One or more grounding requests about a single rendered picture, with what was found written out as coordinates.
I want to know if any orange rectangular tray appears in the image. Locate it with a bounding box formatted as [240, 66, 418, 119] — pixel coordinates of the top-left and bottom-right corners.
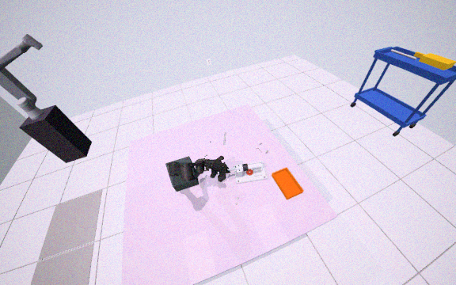
[272, 168, 303, 200]

